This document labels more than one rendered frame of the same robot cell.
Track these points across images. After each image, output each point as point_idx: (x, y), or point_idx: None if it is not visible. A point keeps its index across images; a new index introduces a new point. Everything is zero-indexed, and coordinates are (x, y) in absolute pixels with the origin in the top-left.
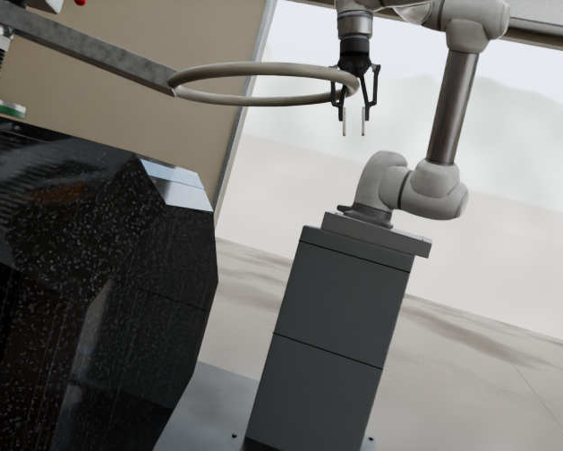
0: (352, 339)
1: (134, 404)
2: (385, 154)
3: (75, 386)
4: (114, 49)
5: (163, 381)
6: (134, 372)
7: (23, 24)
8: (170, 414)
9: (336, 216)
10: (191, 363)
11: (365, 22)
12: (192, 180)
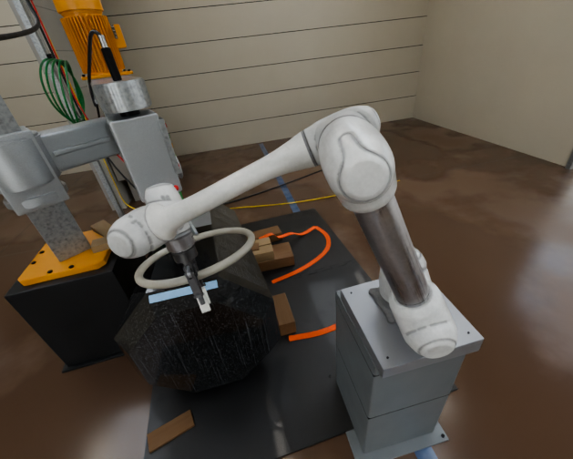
0: (356, 383)
1: (206, 366)
2: None
3: (145, 369)
4: None
5: (230, 358)
6: (193, 360)
7: None
8: (255, 364)
9: (344, 298)
10: (262, 348)
11: (167, 245)
12: (205, 286)
